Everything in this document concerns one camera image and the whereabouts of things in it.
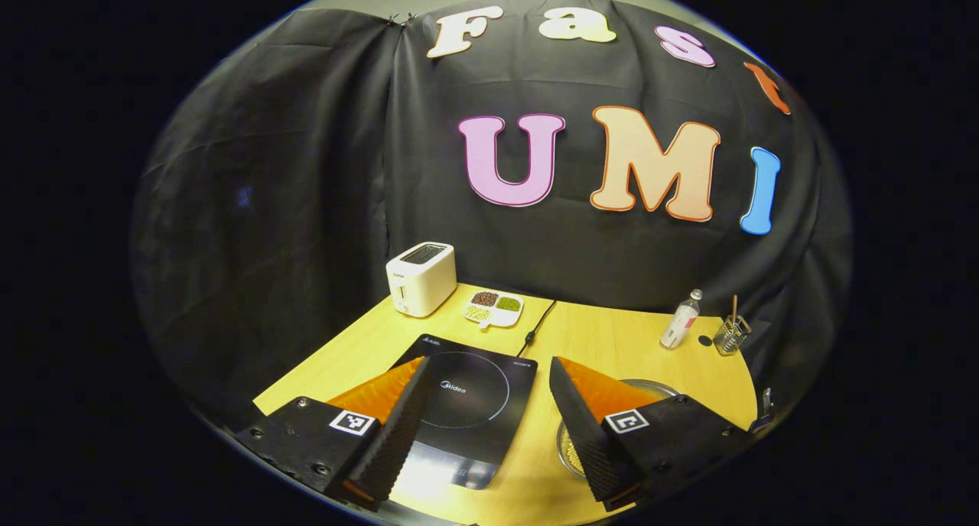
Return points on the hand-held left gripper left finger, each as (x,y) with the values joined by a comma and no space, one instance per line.
(398,434)

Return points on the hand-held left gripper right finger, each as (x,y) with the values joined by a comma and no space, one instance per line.
(585,434)

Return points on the steel pot with beans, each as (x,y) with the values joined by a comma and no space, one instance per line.
(567,446)

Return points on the black induction cooktop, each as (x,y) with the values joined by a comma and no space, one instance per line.
(474,404)

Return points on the clear plastic bottle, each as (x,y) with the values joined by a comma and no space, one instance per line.
(681,323)

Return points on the white toaster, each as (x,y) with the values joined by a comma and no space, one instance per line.
(421,281)

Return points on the white divided bean dish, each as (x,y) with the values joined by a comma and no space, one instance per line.
(493,308)

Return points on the wooden stick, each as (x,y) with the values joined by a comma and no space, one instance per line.
(734,312)

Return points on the black binder clip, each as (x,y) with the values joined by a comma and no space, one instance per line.
(399,20)

